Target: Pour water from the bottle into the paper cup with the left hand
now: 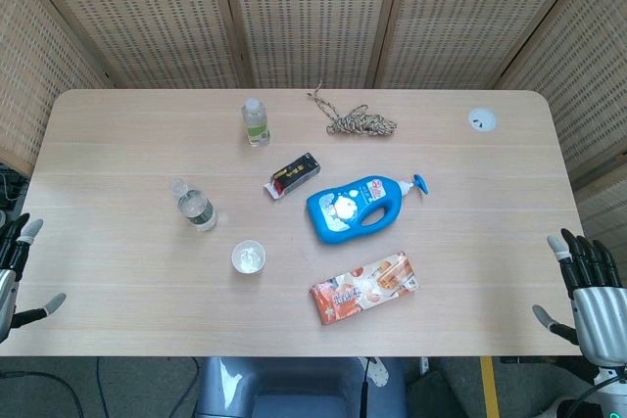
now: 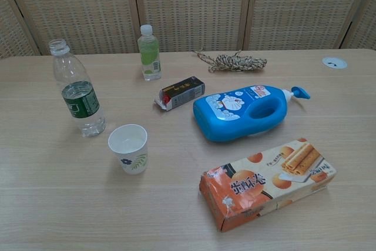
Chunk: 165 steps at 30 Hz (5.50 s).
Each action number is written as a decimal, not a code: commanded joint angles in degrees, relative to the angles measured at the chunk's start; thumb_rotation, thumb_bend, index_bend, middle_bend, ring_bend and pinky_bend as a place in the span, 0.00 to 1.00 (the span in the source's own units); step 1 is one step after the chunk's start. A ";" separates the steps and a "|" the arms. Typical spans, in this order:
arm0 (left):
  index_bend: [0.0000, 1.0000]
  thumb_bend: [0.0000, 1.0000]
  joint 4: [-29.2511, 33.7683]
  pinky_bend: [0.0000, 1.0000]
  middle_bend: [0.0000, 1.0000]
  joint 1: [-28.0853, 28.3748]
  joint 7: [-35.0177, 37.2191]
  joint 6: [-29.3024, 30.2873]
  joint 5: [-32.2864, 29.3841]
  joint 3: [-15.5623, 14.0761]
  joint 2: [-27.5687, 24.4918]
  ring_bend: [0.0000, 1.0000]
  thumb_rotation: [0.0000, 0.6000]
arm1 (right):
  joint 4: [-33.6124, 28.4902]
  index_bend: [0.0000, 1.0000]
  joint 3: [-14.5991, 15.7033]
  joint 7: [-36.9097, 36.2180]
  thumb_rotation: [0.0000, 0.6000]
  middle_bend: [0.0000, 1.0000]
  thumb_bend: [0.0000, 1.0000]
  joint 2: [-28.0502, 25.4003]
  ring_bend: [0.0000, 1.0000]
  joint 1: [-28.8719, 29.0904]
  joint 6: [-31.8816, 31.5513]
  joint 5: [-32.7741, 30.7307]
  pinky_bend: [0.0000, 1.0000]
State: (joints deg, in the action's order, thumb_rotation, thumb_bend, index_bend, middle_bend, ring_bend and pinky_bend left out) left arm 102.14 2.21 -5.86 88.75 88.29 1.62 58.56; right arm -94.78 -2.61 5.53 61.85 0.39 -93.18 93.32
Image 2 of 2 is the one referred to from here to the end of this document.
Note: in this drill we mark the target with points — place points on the blue pump detergent bottle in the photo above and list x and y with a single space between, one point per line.
223 121

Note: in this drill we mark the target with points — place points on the small bottle light green label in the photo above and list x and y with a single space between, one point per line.
149 54

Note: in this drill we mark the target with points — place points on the clear water bottle green label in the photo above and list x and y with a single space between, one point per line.
82 101

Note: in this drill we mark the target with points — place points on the small black carton box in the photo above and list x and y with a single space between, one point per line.
185 92

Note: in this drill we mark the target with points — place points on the woven folding screen panel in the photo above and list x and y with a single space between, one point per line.
367 21
299 4
76 7
191 4
11 36

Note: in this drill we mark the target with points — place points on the orange egg roll snack box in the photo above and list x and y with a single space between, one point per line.
249 198

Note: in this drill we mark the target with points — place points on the white paper cup flower print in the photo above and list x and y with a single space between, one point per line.
132 163

